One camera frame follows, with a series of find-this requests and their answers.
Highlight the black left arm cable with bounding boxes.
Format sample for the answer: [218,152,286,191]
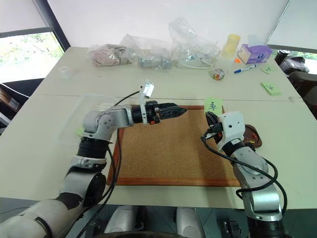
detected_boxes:
[81,89,142,238]

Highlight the green sticky note pad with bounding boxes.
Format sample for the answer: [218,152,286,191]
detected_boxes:
[259,82,283,97]

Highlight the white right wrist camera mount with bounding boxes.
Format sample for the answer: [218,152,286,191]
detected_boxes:
[217,111,246,151]

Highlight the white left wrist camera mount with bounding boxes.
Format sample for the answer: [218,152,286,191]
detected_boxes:
[138,79,156,124]

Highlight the clear jar of pushpins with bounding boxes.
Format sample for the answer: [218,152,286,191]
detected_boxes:
[209,67,227,81]

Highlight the purple tissue box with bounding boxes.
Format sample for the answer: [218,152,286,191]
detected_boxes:
[237,44,273,65]

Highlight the small clear plastic cup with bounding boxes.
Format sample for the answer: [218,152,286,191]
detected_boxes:
[58,65,72,80]

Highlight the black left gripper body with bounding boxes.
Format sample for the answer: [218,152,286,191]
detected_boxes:
[145,100,162,125]

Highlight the wood-framed cork board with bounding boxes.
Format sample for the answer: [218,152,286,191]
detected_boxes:
[106,105,241,187]

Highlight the grey rounded robot shell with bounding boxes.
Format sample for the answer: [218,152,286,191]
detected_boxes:
[106,205,140,234]
[175,206,200,238]

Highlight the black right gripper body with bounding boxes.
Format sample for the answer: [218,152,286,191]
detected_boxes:
[207,120,224,145]

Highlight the black bag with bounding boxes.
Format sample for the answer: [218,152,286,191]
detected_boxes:
[274,49,311,75]

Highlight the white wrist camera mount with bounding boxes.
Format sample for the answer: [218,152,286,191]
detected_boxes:
[138,79,156,124]
[217,111,246,151]

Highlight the yellow plastic cup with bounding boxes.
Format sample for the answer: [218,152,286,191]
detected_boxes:
[220,34,242,58]

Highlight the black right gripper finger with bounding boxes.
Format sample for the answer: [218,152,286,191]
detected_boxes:
[205,111,220,127]

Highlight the black office chair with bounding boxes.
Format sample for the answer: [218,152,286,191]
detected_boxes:
[288,71,317,120]

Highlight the clear bag with white cable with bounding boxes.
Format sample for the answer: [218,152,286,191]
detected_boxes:
[168,16,221,70]

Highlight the clear bag with grey items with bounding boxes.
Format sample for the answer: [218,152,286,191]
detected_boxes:
[137,45,173,73]

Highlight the clear bag with pink cloth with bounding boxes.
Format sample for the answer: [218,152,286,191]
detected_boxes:
[86,44,126,67]

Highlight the green note with blue writing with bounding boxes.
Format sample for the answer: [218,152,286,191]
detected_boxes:
[204,96,224,116]

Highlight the black window frame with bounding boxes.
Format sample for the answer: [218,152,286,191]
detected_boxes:
[0,0,71,53]

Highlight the blue and white marker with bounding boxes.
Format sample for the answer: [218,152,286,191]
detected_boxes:
[233,64,258,74]

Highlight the brown oval tray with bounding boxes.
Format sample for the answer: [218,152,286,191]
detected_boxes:
[243,123,264,150]

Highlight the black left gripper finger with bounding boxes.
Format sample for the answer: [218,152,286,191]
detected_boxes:
[159,106,188,121]
[158,102,180,112]

